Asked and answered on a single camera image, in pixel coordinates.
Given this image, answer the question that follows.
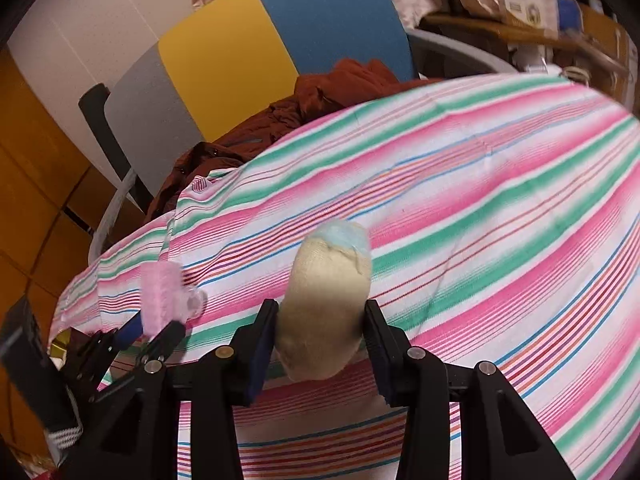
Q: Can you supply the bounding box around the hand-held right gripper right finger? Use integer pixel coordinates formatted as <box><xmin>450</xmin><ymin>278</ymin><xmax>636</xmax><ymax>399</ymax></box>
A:
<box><xmin>366</xmin><ymin>299</ymin><xmax>576</xmax><ymax>480</ymax></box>

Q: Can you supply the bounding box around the cream sock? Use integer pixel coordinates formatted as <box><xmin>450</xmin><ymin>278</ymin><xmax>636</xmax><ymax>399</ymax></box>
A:
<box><xmin>274</xmin><ymin>221</ymin><xmax>373</xmax><ymax>381</ymax></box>

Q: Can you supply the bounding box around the brown jacket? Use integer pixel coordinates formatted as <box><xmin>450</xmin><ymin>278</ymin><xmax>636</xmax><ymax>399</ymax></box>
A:
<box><xmin>145</xmin><ymin>58</ymin><xmax>441</xmax><ymax>226</ymax></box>

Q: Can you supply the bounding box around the orange wooden wardrobe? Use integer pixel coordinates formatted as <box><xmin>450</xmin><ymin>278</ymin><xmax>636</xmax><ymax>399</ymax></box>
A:
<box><xmin>0</xmin><ymin>45</ymin><xmax>146</xmax><ymax>461</ymax></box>

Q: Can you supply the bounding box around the tan cardboard carton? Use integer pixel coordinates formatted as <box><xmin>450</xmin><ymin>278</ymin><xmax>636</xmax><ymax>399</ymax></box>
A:
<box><xmin>577</xmin><ymin>5</ymin><xmax>631</xmax><ymax>68</ymax></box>

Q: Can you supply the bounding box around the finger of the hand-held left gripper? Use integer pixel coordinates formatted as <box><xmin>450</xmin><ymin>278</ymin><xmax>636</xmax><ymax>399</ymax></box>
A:
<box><xmin>90</xmin><ymin>320</ymin><xmax>187</xmax><ymax>403</ymax></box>
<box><xmin>65</xmin><ymin>310</ymin><xmax>148</xmax><ymax>386</ymax></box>

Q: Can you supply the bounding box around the black rolled mat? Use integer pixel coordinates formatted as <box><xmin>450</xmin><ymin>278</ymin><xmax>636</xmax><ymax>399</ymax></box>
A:
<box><xmin>77</xmin><ymin>84</ymin><xmax>153</xmax><ymax>213</ymax></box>

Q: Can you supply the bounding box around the wooden shelf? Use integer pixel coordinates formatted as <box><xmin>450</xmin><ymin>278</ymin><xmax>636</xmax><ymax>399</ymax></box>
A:
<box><xmin>420</xmin><ymin>12</ymin><xmax>628</xmax><ymax>76</ymax></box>

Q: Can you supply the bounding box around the blue plastic container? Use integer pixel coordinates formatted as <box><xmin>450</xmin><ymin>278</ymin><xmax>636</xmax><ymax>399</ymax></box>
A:
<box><xmin>555</xmin><ymin>0</ymin><xmax>583</xmax><ymax>36</ymax></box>

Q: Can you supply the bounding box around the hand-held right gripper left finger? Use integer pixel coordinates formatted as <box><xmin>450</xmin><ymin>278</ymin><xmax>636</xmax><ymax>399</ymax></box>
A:
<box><xmin>65</xmin><ymin>299</ymin><xmax>279</xmax><ymax>480</ymax></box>

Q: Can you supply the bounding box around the grey yellow blue chair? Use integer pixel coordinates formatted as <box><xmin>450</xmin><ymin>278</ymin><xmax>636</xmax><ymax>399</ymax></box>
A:
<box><xmin>87</xmin><ymin>0</ymin><xmax>516</xmax><ymax>266</ymax></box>

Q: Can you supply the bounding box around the pink green striped tablecloth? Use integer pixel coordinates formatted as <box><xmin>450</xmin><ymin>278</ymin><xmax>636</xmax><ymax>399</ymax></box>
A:
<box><xmin>50</xmin><ymin>72</ymin><xmax>640</xmax><ymax>480</ymax></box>

